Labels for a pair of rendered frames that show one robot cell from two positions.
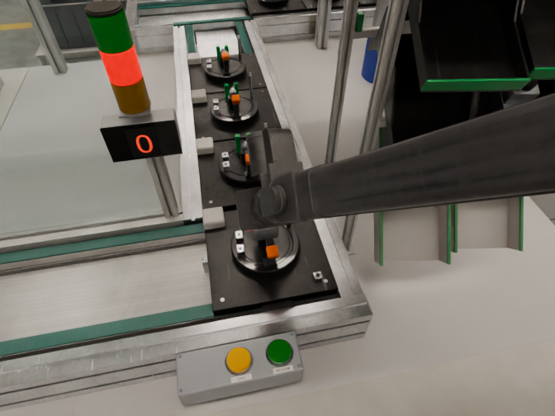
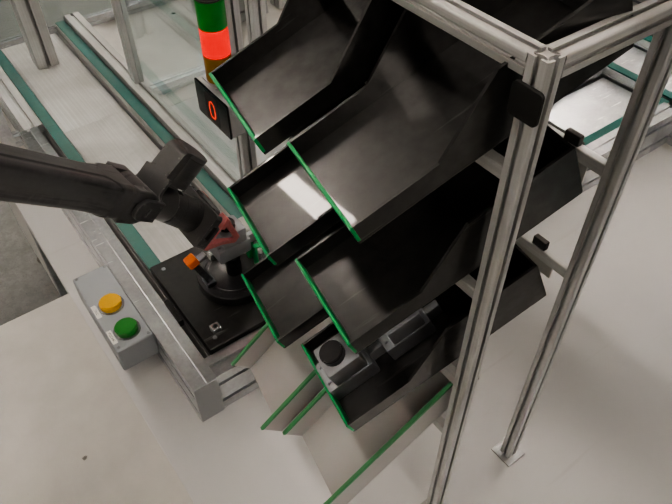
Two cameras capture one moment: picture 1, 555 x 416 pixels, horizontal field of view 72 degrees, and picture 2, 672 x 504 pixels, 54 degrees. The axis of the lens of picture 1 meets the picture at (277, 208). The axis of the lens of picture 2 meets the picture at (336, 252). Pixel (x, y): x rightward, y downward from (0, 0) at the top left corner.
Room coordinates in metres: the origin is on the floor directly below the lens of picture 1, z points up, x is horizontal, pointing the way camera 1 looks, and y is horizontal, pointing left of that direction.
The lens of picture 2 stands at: (0.30, -0.81, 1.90)
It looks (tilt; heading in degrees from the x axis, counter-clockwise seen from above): 46 degrees down; 65
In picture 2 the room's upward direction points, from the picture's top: straight up
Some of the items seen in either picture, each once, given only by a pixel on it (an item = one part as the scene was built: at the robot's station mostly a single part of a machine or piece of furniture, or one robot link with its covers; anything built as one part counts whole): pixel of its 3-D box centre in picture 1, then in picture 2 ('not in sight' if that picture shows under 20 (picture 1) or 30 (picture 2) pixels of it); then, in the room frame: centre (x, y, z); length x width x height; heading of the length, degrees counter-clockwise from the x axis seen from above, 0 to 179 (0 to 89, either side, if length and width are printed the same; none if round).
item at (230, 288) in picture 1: (265, 251); (236, 280); (0.47, 0.02, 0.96); 0.24 x 0.24 x 0.02; 12
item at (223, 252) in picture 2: (262, 210); (233, 234); (0.48, 0.03, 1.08); 0.08 x 0.04 x 0.07; 12
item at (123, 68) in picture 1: (121, 63); (215, 39); (0.55, 0.23, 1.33); 0.05 x 0.05 x 0.05
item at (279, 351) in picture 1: (279, 352); (126, 329); (0.26, 0.00, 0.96); 0.04 x 0.04 x 0.02
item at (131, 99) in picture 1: (130, 92); (218, 65); (0.55, 0.23, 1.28); 0.05 x 0.05 x 0.05
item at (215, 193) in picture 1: (246, 154); not in sight; (0.72, 0.08, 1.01); 0.24 x 0.24 x 0.13; 12
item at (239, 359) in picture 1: (239, 361); (110, 304); (0.24, 0.06, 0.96); 0.04 x 0.04 x 0.02
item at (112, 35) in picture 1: (111, 29); (210, 11); (0.55, 0.23, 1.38); 0.05 x 0.05 x 0.05
